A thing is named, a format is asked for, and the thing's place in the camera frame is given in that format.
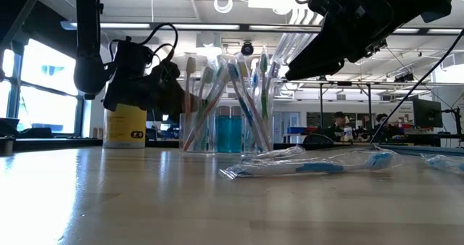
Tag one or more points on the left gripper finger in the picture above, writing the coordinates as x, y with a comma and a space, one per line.
188, 109

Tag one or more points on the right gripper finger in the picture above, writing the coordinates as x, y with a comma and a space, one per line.
319, 62

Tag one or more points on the clear acrylic organizer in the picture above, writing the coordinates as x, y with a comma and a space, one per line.
203, 149

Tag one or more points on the red toothbrush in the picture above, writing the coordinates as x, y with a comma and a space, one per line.
190, 65

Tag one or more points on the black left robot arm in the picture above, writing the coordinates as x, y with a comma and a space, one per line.
88, 38

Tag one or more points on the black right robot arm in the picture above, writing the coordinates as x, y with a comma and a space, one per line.
417, 2

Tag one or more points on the yellow canister with white lid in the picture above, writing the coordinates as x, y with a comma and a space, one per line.
125, 129

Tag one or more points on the person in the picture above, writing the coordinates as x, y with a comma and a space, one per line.
382, 123
340, 123

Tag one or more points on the blue storage bin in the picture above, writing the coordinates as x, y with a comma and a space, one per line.
296, 130

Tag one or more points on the black ceiling spotlight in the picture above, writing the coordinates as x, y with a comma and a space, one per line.
404, 78
247, 48

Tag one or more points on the long ceiling light bar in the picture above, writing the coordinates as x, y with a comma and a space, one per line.
199, 26

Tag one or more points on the black computer monitor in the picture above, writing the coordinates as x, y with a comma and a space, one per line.
427, 112

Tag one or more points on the black monitor stand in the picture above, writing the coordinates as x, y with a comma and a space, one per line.
458, 125

